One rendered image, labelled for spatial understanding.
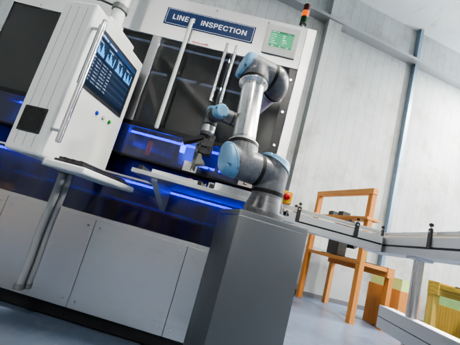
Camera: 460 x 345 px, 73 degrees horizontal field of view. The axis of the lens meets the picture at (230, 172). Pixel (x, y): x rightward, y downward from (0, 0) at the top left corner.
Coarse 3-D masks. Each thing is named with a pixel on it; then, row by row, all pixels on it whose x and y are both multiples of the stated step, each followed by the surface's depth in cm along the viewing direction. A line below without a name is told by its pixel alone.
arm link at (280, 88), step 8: (280, 72) 125; (280, 80) 125; (288, 80) 129; (272, 88) 127; (280, 88) 127; (264, 96) 137; (272, 96) 132; (280, 96) 132; (264, 104) 141; (232, 120) 160
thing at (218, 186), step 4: (216, 184) 144; (220, 184) 144; (216, 188) 144; (220, 188) 144; (224, 188) 144; (228, 188) 144; (232, 188) 144; (236, 188) 144; (228, 192) 143; (232, 192) 143; (236, 192) 143; (240, 192) 143; (244, 192) 143; (248, 192) 143; (244, 196) 143; (248, 196) 143
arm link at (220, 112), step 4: (220, 104) 156; (224, 104) 157; (212, 108) 159; (216, 108) 155; (220, 108) 155; (224, 108) 156; (212, 112) 158; (216, 112) 155; (220, 112) 155; (224, 112) 156; (228, 112) 157; (232, 112) 160; (212, 116) 160; (216, 116) 157; (220, 116) 155; (224, 116) 156; (228, 116) 159; (232, 116) 160; (212, 120) 164; (216, 120) 162; (220, 120) 160; (224, 120) 160; (228, 120) 160; (228, 124) 162
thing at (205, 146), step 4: (204, 132) 165; (208, 132) 165; (204, 136) 166; (208, 136) 166; (212, 136) 166; (204, 140) 166; (208, 140) 166; (212, 140) 165; (196, 144) 163; (200, 144) 164; (204, 144) 163; (208, 144) 163; (212, 144) 165; (200, 148) 164; (204, 148) 164; (208, 148) 164; (212, 148) 168; (200, 152) 164; (204, 152) 164; (208, 152) 162; (208, 156) 167
